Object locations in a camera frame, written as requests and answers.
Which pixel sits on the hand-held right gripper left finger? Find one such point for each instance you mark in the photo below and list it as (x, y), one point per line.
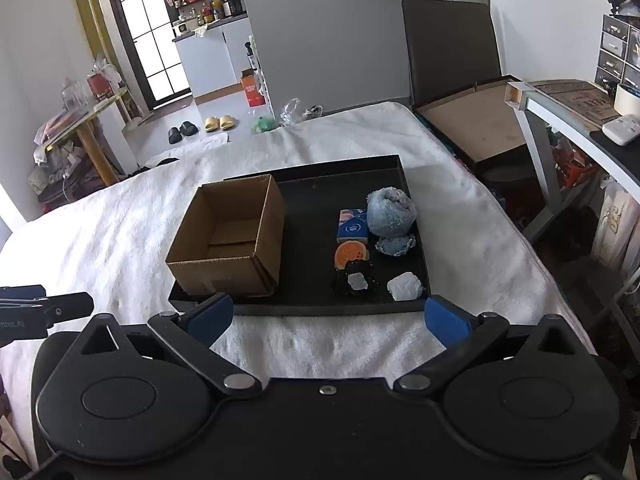
(210, 317)

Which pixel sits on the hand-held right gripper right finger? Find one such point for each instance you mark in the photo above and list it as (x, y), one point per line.
(445, 317)

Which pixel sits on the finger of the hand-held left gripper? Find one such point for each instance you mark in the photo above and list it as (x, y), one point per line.
(20, 292)
(70, 306)

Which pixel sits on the brown cardboard box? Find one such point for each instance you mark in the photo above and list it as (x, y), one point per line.
(225, 275)

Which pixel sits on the burger plush toy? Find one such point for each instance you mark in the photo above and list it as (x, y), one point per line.
(350, 254)

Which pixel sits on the black tray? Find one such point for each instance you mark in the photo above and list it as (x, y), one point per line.
(310, 240)

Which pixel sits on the blue denim patch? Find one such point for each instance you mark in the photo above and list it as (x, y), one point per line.
(395, 246)

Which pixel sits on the small white crumpled wrap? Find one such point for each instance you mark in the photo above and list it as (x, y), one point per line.
(358, 281)

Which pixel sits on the black scrunchie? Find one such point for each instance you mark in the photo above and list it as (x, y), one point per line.
(342, 284)

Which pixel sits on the blue tissue packet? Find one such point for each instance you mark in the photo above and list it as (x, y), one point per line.
(352, 227)

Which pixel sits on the round dark stool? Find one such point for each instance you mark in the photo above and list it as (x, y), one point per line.
(510, 174)

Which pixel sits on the dark clothing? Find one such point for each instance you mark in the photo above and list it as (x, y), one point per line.
(157, 165)

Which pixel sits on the wooden side table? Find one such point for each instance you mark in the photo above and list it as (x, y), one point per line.
(95, 145)

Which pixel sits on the white floor mat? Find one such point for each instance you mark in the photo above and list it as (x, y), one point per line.
(200, 145)

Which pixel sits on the white desk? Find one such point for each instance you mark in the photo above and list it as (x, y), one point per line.
(542, 160)

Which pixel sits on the black slipper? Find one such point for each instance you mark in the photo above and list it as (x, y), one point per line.
(188, 128)
(175, 135)

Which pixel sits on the white tote bag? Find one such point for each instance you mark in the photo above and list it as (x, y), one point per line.
(612, 225)

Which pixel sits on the open brown board case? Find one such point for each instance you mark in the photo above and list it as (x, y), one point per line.
(480, 125)

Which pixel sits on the green plush toy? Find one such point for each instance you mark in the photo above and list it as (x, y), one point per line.
(262, 125)

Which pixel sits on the glass jar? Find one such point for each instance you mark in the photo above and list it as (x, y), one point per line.
(75, 95)

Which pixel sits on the white fleece blanket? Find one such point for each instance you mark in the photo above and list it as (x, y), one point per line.
(350, 130)

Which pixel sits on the red tin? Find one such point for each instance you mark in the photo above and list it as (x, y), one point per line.
(101, 87)

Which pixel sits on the clear plastic bag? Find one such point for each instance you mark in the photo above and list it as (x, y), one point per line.
(295, 112)

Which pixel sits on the orange carton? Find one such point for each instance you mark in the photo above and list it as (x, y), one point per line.
(252, 91)

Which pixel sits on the brown desk mat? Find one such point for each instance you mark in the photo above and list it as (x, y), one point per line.
(575, 102)

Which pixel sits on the white kitchen cabinet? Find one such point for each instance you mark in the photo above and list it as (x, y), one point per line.
(210, 60)

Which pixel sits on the white power strip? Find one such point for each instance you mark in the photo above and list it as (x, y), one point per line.
(622, 129)

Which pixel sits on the dark chair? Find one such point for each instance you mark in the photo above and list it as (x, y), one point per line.
(450, 50)

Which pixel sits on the black framed glass door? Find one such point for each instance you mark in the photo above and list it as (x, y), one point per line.
(150, 30)

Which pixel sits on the grey drawer organizer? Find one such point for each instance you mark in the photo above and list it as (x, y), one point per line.
(615, 50)

